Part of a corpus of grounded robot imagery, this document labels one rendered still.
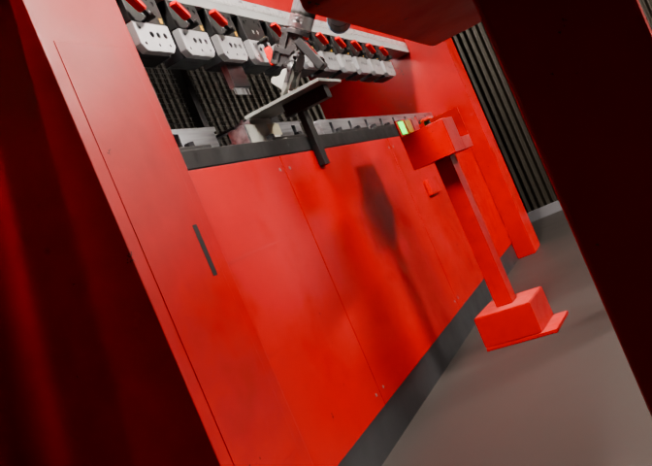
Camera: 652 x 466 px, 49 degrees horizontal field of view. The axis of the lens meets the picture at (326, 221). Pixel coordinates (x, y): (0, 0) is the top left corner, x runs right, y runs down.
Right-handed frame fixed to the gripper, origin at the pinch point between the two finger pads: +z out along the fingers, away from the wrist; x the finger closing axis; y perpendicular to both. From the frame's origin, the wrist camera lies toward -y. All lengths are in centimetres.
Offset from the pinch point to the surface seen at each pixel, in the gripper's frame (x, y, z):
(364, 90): -216, 33, -6
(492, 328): -31, -79, 56
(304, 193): 21.7, -19.3, 23.0
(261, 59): -12.2, 16.6, -8.7
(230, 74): 5.3, 18.0, -2.2
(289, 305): 54, -32, 44
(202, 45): 21.7, 20.9, -8.4
